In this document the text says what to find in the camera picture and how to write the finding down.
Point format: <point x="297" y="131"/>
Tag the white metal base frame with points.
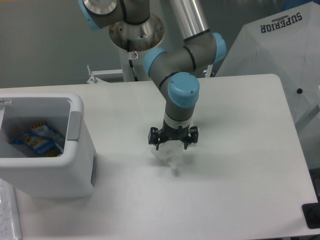
<point x="109" y="76"/>

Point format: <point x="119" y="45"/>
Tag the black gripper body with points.
<point x="177" y="133"/>

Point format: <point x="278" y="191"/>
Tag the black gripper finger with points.
<point x="156" y="137"/>
<point x="189" y="136"/>

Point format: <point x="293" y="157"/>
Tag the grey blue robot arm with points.
<point x="133" y="28"/>

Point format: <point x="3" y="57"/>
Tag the black device at edge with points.
<point x="311" y="213"/>

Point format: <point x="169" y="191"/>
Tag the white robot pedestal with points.
<point x="132" y="65"/>

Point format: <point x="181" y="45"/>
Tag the white trash can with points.
<point x="70" y="175"/>

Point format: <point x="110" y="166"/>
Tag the blue snack wrapper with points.
<point x="42" y="140"/>

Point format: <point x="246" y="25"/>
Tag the white tissue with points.
<point x="170" y="152"/>

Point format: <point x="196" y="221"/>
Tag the white superior umbrella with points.
<point x="286" y="44"/>

